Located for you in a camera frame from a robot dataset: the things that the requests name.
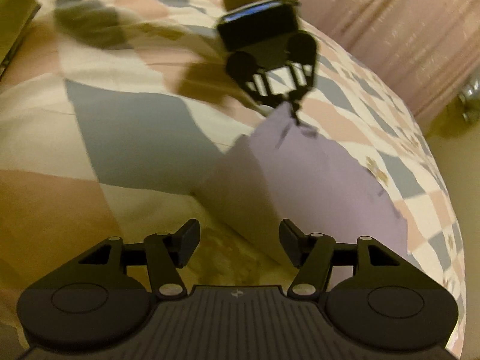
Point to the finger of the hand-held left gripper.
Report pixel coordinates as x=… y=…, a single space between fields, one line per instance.
x=294 y=99
x=262 y=96

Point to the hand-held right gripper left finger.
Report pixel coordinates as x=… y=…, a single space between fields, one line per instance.
x=189 y=242

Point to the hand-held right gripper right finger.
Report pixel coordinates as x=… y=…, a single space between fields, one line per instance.
x=290 y=242

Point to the purple cloth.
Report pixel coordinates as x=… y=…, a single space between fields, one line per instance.
x=300 y=180

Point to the pink curtain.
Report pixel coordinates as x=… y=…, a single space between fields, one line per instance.
x=393 y=26

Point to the checkered patchwork quilt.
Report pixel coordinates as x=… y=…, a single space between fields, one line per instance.
x=131 y=127

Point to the silver foil bundle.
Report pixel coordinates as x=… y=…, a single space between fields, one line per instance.
x=470 y=97

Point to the folded green cloth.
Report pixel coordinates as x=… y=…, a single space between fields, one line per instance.
x=15 y=22

